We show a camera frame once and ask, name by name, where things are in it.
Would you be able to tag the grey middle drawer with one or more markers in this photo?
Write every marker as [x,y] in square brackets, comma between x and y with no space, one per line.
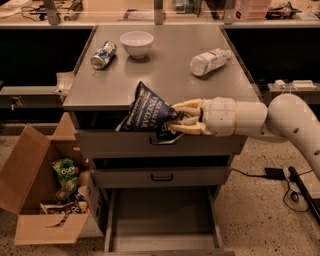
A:
[161,177]

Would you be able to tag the brown candy wrapper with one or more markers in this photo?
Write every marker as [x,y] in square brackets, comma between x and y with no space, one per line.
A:
[66,209]

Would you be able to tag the black floor bar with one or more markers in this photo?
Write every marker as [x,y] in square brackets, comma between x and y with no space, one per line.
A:
[313,203]

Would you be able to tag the grey open bottom drawer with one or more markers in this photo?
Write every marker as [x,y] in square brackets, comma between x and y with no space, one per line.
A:
[177,221]

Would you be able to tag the grey top drawer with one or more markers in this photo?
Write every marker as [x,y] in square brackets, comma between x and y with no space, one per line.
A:
[106,143]

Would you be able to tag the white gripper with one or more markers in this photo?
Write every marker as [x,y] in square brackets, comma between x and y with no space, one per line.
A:
[220,116]

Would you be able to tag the green snack bag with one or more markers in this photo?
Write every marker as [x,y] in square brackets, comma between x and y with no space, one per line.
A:
[66,174]

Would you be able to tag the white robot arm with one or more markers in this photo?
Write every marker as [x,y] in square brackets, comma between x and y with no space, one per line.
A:
[286,117]

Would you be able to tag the black power adapter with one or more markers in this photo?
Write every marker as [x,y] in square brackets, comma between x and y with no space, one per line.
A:
[275,173]

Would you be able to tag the open cardboard box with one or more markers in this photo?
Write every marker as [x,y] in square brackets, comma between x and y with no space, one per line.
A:
[27,179]

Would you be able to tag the blue chip bag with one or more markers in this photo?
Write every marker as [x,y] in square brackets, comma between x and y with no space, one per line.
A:
[150,113]

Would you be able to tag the pink storage box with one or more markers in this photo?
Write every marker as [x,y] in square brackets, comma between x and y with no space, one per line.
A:
[251,9]

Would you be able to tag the grey drawer cabinet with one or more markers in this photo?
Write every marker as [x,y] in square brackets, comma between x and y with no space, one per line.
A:
[100,99]

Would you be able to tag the white power strip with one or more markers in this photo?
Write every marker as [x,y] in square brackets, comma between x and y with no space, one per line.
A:
[294,85]

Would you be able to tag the silver blue soda can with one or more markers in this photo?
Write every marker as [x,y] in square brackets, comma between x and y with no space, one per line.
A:
[104,55]

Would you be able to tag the white ceramic bowl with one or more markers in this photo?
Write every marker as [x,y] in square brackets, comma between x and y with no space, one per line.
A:
[137,43]

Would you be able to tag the clear plastic water bottle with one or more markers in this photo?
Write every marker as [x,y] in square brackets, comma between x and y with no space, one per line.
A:
[206,62]

